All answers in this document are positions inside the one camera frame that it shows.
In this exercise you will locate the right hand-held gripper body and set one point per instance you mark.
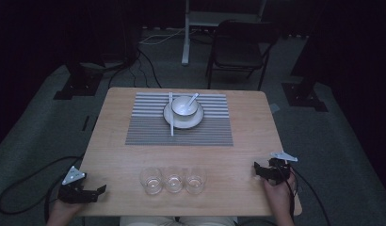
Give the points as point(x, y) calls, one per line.
point(279, 169)

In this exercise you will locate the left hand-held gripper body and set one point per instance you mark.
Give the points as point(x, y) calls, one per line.
point(71, 192)

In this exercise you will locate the person's left hand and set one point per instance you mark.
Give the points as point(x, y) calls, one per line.
point(63, 213)

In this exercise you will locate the person's right hand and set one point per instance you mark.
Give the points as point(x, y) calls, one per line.
point(279, 201)

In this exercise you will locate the clear glass cup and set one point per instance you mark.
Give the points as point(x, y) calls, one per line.
point(152, 182)
point(173, 181)
point(195, 181)

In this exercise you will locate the black floor strip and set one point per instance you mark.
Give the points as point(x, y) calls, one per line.
point(85, 123)

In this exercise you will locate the black stand with base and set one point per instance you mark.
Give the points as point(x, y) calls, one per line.
point(305, 94)
point(79, 83)

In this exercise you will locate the grey striped placemat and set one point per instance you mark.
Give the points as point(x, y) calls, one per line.
point(156, 132)

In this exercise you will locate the person's light trousers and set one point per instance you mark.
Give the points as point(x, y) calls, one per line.
point(178, 221)

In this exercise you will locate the white plate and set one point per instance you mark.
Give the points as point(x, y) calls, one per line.
point(183, 123)

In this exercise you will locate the white spoon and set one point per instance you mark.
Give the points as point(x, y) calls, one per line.
point(192, 99)

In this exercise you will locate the white bowl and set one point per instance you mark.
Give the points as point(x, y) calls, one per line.
point(183, 108)

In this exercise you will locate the white chopstick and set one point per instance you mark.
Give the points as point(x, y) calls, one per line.
point(170, 109)

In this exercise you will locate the black folding chair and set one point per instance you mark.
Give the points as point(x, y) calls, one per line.
point(236, 50)

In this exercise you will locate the white desk frame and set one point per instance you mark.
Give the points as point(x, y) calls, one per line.
point(194, 19)

